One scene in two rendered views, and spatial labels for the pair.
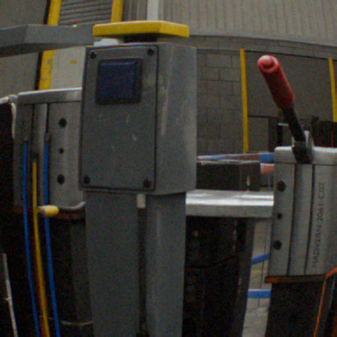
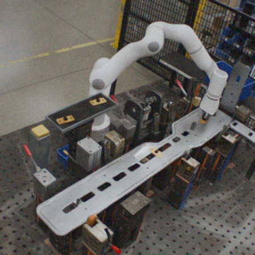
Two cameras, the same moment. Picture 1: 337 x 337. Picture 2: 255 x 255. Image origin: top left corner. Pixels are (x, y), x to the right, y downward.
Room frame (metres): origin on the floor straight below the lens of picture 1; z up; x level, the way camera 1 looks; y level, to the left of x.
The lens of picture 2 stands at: (1.47, -1.06, 2.23)
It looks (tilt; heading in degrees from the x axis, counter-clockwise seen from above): 39 degrees down; 103
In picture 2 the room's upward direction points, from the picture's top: 12 degrees clockwise
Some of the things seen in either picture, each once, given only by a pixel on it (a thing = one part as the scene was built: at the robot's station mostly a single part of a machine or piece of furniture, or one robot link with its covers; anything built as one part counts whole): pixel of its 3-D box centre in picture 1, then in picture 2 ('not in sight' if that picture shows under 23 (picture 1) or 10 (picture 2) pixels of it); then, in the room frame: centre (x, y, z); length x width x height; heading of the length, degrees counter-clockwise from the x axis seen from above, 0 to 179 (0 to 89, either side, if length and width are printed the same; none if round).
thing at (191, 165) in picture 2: not in sight; (182, 182); (1.50, 0.33, 0.87); 0.12 x 0.09 x 0.35; 157
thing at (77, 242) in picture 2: not in sight; (76, 222); (1.11, -0.14, 0.84); 0.11 x 0.06 x 0.29; 157
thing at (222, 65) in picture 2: not in sight; (229, 81); (1.57, 1.21, 1.10); 0.30 x 0.17 x 0.13; 151
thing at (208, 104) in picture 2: not in sight; (210, 102); (1.50, 0.77, 1.14); 0.10 x 0.07 x 0.11; 157
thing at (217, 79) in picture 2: not in sight; (217, 81); (1.49, 0.78, 1.28); 0.09 x 0.08 x 0.13; 108
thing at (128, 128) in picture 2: not in sight; (121, 149); (1.12, 0.39, 0.89); 0.13 x 0.11 x 0.38; 157
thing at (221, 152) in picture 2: not in sight; (219, 159); (1.66, 0.64, 0.87); 0.12 x 0.09 x 0.35; 157
